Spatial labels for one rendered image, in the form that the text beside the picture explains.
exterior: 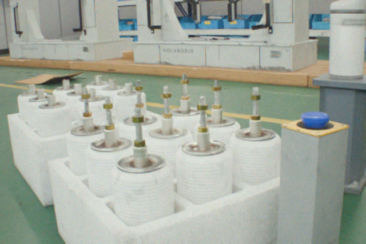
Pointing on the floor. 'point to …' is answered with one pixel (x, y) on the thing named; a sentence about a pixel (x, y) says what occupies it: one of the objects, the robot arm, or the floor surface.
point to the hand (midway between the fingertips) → (214, 16)
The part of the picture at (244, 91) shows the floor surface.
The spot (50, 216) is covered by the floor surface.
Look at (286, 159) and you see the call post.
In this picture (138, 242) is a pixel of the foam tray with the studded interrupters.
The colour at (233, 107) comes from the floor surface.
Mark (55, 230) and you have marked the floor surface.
